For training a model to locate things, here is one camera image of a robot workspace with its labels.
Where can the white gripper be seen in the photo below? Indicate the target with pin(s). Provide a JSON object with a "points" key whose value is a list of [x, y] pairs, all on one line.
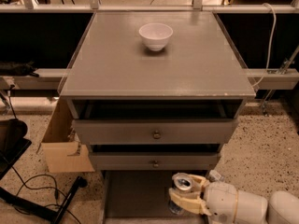
{"points": [[220, 199]]}

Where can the redbull can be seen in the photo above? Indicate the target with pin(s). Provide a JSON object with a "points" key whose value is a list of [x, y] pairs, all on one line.
{"points": [[182, 185]]}

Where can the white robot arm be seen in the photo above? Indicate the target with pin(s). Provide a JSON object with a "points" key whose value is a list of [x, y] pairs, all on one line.
{"points": [[281, 208]]}

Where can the grey middle drawer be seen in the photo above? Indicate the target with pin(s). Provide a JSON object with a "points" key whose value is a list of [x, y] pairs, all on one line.
{"points": [[154, 157]]}

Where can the grey drawer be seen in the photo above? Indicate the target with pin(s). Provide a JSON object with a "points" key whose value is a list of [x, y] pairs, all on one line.
{"points": [[148, 122], [154, 157], [141, 197]]}

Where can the grey bottom drawer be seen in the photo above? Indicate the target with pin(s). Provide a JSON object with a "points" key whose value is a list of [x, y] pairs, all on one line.
{"points": [[141, 197]]}

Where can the grey drawer cabinet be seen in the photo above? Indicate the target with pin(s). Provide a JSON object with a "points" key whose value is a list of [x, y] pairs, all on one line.
{"points": [[196, 64]]}

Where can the grey top drawer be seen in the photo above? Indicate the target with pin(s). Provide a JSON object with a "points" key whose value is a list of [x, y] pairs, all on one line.
{"points": [[148, 122]]}

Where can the cardboard box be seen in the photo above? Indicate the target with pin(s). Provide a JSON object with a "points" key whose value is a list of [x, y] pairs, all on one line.
{"points": [[64, 153]]}

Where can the white ceramic bowl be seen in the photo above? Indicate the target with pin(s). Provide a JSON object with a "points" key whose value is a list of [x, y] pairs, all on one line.
{"points": [[155, 36]]}

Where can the aluminium frame rail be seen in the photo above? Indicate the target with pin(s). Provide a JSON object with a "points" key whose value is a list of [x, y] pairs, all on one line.
{"points": [[149, 7]]}

